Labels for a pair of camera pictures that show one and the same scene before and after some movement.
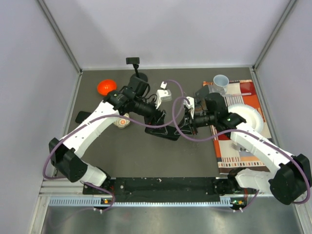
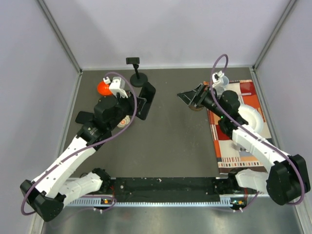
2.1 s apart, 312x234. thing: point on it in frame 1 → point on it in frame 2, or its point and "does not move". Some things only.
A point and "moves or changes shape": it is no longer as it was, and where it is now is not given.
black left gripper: x=156 y=117 → x=130 y=101
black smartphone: x=170 y=132 moves or changes shape
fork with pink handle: x=238 y=147 does not move
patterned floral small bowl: x=122 y=123 does not move
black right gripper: x=188 y=125 → x=197 y=97
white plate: x=249 y=114 does not move
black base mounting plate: x=164 y=187 does not move
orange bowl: x=105 y=86 does not move
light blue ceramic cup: x=221 y=82 does not move
